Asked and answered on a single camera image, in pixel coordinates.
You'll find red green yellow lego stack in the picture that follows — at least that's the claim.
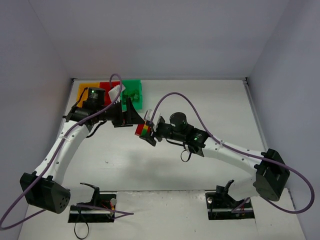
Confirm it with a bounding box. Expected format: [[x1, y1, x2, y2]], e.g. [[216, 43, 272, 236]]
[[134, 124, 152, 139]]

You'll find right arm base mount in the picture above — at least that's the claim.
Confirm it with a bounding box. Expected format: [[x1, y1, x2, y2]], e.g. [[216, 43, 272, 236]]
[[205, 191, 255, 221]]

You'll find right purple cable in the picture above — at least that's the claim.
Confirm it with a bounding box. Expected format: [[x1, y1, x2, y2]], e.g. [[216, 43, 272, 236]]
[[152, 92, 315, 214]]

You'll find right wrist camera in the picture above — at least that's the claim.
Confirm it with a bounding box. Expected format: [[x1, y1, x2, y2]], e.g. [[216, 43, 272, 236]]
[[144, 109, 161, 132]]

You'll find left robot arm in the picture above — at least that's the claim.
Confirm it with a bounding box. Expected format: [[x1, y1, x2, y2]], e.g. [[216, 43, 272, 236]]
[[20, 85, 144, 214]]

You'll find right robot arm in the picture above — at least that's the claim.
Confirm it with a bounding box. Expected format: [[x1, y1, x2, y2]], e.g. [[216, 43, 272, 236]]
[[140, 109, 290, 202]]

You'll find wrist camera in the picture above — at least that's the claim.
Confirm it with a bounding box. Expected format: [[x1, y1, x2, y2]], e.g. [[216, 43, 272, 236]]
[[108, 84, 126, 102], [144, 109, 161, 132]]

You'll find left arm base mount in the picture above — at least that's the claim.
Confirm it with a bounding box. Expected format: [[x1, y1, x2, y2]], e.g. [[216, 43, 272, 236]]
[[67, 192, 117, 224]]

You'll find red plastic bin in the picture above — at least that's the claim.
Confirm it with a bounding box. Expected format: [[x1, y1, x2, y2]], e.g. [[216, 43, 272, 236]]
[[99, 81, 120, 106]]

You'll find green plastic bin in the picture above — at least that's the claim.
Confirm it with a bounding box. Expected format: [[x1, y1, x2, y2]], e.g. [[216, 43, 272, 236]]
[[120, 79, 143, 112]]

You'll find yellow plastic bin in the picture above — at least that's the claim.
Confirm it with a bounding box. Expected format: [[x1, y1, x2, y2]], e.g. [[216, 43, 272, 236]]
[[76, 82, 100, 101]]

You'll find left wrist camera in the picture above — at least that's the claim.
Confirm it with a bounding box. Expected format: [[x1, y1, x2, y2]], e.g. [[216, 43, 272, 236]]
[[108, 84, 126, 102]]

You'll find green curved lego brick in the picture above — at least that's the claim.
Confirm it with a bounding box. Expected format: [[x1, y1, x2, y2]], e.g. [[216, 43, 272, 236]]
[[126, 91, 137, 99]]

